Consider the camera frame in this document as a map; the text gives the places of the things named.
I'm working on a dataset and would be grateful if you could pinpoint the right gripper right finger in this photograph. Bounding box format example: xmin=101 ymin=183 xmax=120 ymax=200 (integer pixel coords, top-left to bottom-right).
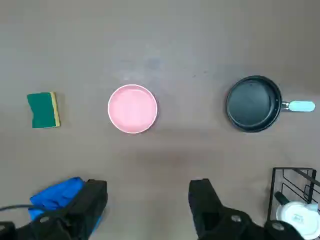
xmin=188 ymin=178 xmax=305 ymax=240

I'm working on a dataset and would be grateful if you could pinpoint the blue cloth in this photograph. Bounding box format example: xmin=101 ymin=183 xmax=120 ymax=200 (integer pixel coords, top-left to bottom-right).
xmin=28 ymin=176 xmax=104 ymax=227

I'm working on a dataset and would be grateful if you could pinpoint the white cup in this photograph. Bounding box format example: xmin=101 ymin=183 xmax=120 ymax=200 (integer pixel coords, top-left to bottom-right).
xmin=274 ymin=191 xmax=320 ymax=240

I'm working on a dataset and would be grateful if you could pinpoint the black pan grey handle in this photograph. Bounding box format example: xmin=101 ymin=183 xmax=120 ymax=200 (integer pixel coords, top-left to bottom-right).
xmin=226 ymin=75 xmax=316 ymax=133

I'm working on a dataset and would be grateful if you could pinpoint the green and yellow sponge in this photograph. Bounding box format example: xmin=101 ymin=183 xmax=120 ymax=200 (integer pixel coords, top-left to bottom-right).
xmin=26 ymin=91 xmax=62 ymax=129

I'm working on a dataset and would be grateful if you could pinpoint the black wire rack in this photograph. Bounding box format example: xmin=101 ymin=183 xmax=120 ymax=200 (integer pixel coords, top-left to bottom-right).
xmin=267 ymin=166 xmax=320 ymax=226

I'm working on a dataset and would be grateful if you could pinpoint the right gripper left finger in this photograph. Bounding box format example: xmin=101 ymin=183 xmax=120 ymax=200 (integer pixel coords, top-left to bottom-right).
xmin=0 ymin=178 xmax=108 ymax=240

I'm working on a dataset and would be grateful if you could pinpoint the pink bowl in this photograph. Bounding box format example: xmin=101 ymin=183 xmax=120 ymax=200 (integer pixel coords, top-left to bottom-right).
xmin=107 ymin=84 xmax=159 ymax=135

